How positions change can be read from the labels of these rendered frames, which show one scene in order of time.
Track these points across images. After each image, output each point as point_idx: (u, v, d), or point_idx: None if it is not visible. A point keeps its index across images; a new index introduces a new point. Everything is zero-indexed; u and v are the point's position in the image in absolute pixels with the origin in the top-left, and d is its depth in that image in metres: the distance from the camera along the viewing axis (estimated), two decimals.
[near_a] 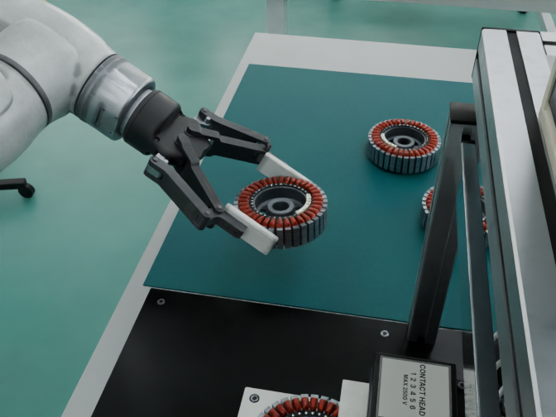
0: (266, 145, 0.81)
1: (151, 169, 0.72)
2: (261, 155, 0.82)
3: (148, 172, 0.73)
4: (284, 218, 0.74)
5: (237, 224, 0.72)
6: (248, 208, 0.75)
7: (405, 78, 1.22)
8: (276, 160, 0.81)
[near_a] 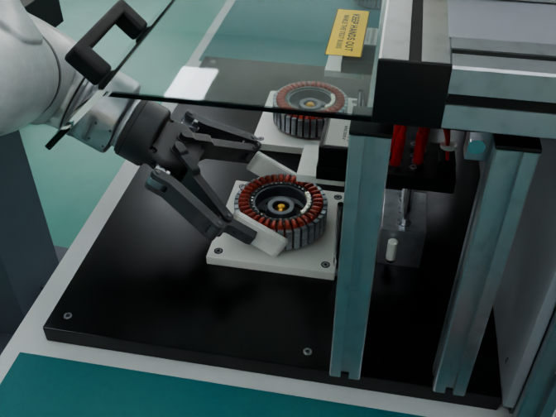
0: (256, 144, 0.81)
1: (155, 182, 0.69)
2: (251, 155, 0.81)
3: (150, 185, 0.70)
4: (290, 219, 0.74)
5: (247, 231, 0.71)
6: (251, 212, 0.75)
7: None
8: (268, 159, 0.80)
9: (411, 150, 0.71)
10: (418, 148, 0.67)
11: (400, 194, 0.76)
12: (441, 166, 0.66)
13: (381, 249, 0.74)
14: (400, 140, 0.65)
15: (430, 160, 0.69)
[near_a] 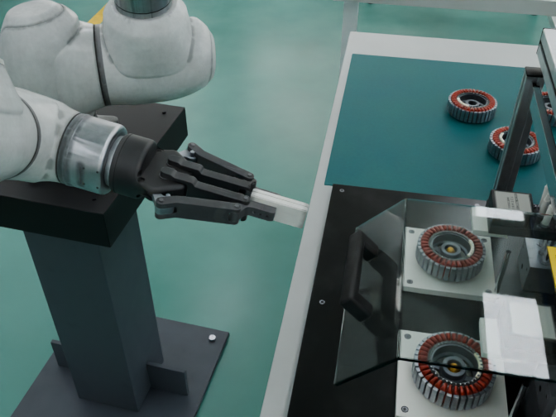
0: (251, 181, 0.78)
1: (164, 209, 0.73)
2: (249, 194, 0.78)
3: (161, 214, 0.74)
4: (468, 384, 0.86)
5: (266, 208, 0.76)
6: (433, 376, 0.87)
7: (464, 63, 1.73)
8: (266, 194, 0.77)
9: None
10: None
11: None
12: None
13: (548, 410, 0.86)
14: None
15: None
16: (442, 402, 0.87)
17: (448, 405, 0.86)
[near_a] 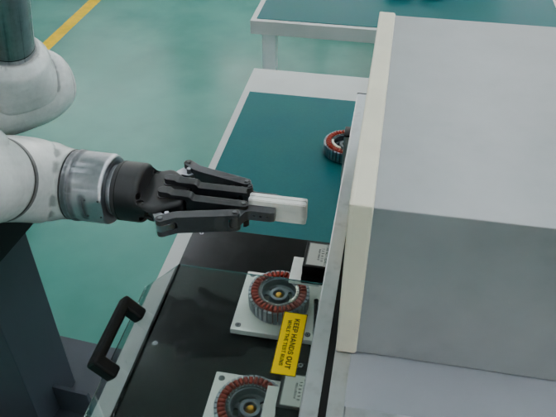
0: (248, 186, 0.78)
1: (164, 227, 0.75)
2: (247, 198, 0.78)
3: (163, 232, 0.75)
4: None
5: (265, 209, 0.76)
6: None
7: (353, 101, 1.83)
8: (262, 196, 0.77)
9: None
10: None
11: None
12: None
13: None
14: None
15: None
16: None
17: None
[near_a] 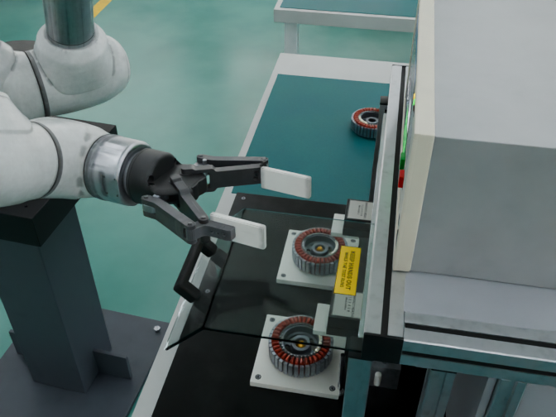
0: (261, 160, 0.85)
1: (145, 206, 0.78)
2: (260, 173, 0.85)
3: (145, 211, 0.78)
4: (308, 357, 1.08)
5: (223, 227, 0.73)
6: (281, 350, 1.08)
7: (376, 83, 1.95)
8: (271, 170, 0.83)
9: None
10: None
11: None
12: None
13: (371, 377, 1.07)
14: None
15: None
16: (287, 371, 1.08)
17: (291, 372, 1.07)
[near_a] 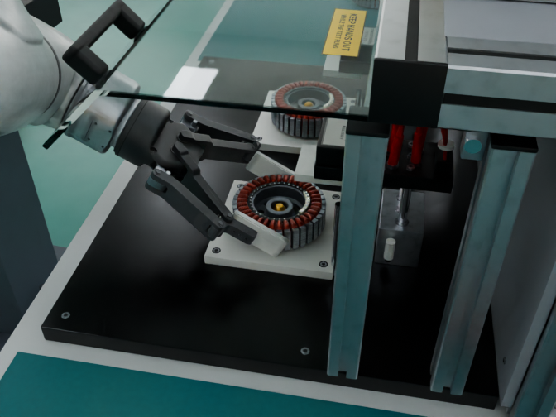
0: (256, 144, 0.81)
1: (155, 182, 0.69)
2: (250, 155, 0.81)
3: (150, 185, 0.70)
4: (289, 219, 0.74)
5: (247, 231, 0.71)
6: (251, 212, 0.75)
7: None
8: (267, 159, 0.80)
9: (409, 150, 0.71)
10: (415, 148, 0.67)
11: (398, 194, 0.76)
12: (438, 166, 0.66)
13: (380, 249, 0.74)
14: (398, 140, 0.65)
15: (428, 160, 0.69)
16: None
17: None
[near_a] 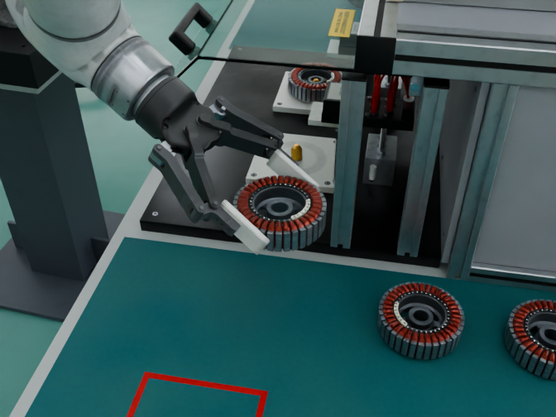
0: (278, 141, 0.81)
1: (155, 156, 0.73)
2: (271, 151, 0.81)
3: (151, 159, 0.74)
4: (278, 222, 0.74)
5: (230, 222, 0.73)
6: (246, 205, 0.76)
7: None
8: (285, 159, 0.80)
9: (385, 104, 1.05)
10: (389, 101, 1.01)
11: (379, 136, 1.10)
12: (404, 112, 1.00)
13: (366, 173, 1.08)
14: (376, 94, 0.99)
15: (398, 110, 1.03)
16: None
17: None
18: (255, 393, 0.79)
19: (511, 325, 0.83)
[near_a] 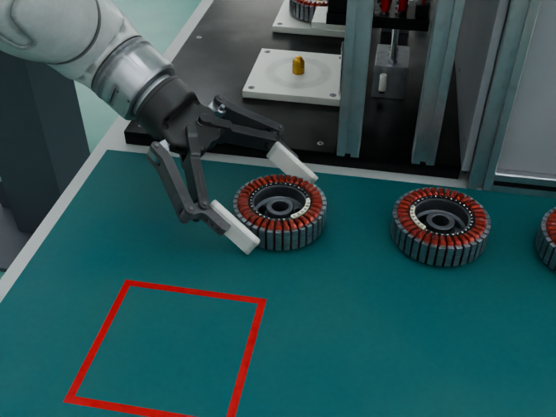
0: (278, 134, 0.82)
1: (151, 154, 0.73)
2: (271, 143, 0.82)
3: (149, 156, 0.74)
4: (277, 220, 0.74)
5: (220, 222, 0.72)
6: (246, 204, 0.76)
7: None
8: (285, 150, 0.81)
9: (397, 5, 0.94)
10: None
11: (390, 46, 1.00)
12: (419, 9, 0.90)
13: (375, 84, 0.97)
14: None
15: (411, 10, 0.93)
16: None
17: None
18: (251, 301, 0.69)
19: (544, 228, 0.73)
